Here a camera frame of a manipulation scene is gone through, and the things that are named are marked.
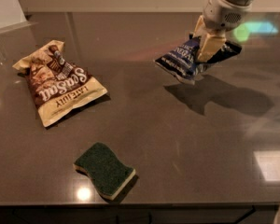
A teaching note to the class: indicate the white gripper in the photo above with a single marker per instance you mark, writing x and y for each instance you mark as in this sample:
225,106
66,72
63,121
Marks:
222,12

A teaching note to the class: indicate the brown sea salt chip bag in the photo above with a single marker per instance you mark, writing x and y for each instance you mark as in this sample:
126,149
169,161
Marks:
56,85

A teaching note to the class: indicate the blue chip bag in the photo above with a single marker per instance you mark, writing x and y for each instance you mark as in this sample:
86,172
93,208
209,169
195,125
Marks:
180,62

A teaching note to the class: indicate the green yellow sponge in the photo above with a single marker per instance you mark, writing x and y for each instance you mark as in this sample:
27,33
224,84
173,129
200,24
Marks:
106,172

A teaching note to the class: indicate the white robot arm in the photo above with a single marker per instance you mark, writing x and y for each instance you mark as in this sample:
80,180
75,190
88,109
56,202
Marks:
218,18

